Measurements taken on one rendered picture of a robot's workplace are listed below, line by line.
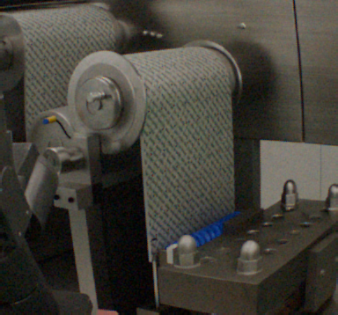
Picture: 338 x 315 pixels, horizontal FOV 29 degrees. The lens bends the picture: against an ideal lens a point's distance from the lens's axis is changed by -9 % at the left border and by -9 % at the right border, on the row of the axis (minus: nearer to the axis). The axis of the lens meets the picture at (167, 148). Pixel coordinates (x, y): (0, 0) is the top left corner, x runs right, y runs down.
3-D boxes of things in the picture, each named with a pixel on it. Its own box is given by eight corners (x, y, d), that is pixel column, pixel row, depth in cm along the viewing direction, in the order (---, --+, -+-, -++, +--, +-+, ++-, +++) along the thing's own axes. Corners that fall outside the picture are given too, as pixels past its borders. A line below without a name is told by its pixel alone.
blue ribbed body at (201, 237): (159, 266, 100) (157, 245, 99) (234, 226, 117) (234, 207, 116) (179, 269, 98) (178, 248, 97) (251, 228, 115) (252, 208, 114)
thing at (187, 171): (149, 261, 99) (140, 135, 95) (231, 219, 117) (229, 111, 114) (151, 261, 98) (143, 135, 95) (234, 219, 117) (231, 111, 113)
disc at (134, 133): (69, 150, 103) (65, 54, 100) (72, 150, 103) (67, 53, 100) (149, 157, 94) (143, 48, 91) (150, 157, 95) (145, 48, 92)
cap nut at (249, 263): (231, 274, 89) (231, 244, 88) (245, 265, 91) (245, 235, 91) (254, 276, 86) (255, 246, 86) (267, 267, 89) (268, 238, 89)
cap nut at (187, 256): (168, 266, 93) (166, 237, 92) (184, 259, 96) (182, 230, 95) (191, 270, 91) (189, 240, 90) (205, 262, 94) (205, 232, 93)
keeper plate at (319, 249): (303, 311, 99) (308, 250, 97) (326, 289, 107) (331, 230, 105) (316, 313, 98) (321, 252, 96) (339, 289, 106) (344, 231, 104)
